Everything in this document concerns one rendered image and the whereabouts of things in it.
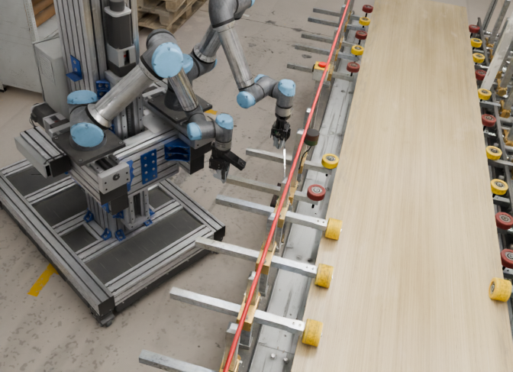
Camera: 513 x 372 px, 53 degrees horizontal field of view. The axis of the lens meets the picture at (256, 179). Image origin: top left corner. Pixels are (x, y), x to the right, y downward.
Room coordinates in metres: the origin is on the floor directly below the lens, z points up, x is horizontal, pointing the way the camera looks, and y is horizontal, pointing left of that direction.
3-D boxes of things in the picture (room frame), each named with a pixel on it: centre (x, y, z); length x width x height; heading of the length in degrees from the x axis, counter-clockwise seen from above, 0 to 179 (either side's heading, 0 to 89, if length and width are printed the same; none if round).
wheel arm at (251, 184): (1.78, -0.08, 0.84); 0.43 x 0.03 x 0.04; 80
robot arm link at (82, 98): (1.73, 0.73, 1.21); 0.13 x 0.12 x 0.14; 22
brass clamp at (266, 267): (1.29, -0.07, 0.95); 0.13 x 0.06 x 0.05; 170
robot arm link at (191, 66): (2.12, 0.41, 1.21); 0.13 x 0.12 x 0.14; 149
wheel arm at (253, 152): (2.02, -0.15, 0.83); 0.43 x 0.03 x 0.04; 80
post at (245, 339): (1.07, -0.03, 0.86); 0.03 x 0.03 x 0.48; 80
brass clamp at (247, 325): (1.05, -0.03, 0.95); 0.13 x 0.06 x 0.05; 170
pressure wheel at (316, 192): (1.75, -0.27, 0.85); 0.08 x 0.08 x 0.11
